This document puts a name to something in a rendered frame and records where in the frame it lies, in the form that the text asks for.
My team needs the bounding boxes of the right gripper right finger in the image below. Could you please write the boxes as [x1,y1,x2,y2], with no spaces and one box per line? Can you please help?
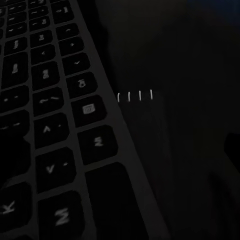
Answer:
[224,133,240,173]

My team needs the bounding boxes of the notebook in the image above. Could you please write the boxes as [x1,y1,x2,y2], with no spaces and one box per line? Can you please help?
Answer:
[116,90,185,240]

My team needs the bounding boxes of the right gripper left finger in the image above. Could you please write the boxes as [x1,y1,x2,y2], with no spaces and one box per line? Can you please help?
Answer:
[0,133,26,193]

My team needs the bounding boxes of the keyboard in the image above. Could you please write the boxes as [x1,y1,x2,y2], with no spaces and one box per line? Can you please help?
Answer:
[0,0,172,240]

